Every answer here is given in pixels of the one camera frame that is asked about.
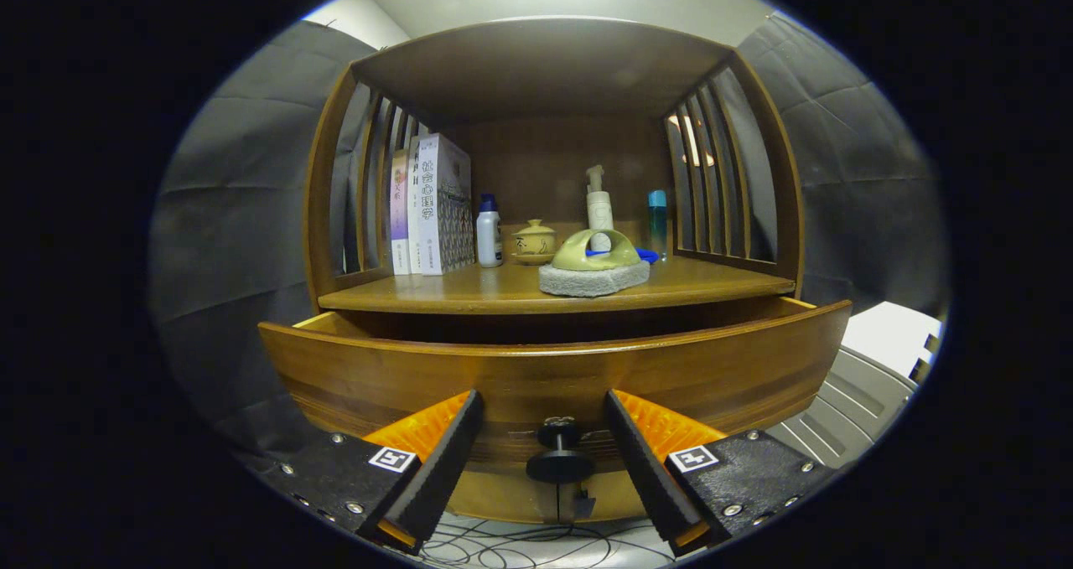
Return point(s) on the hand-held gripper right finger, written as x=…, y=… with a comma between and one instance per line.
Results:
x=650, y=468

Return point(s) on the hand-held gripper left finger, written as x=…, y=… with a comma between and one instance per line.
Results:
x=436, y=468

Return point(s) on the black round drawer knob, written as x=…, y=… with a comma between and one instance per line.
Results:
x=560, y=466

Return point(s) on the wooden drawer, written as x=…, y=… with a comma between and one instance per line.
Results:
x=520, y=376

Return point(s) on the wooden cabinet door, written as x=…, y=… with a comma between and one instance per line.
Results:
x=616, y=493
x=495, y=495

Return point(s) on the wooden countertop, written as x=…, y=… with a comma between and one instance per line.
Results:
x=495, y=288

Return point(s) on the wooden cabinet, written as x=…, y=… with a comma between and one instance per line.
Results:
x=536, y=66

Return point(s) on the black door latch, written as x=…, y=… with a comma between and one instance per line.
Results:
x=578, y=504

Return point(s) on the blue cloth pouch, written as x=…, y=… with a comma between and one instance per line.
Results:
x=647, y=255

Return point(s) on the white bottle blue cap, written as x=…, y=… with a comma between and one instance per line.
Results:
x=489, y=238

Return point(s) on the teal bottle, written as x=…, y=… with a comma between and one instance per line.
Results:
x=657, y=221

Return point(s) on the yellow ceramic lidded teacup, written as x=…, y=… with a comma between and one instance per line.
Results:
x=534, y=240

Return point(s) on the thin white book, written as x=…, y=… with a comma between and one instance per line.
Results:
x=413, y=217

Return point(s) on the purple book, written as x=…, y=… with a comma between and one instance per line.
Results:
x=399, y=217

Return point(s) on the thick white patterned book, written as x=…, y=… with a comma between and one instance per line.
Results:
x=440, y=209

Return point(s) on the white pump bottle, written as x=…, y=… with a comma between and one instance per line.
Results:
x=598, y=209

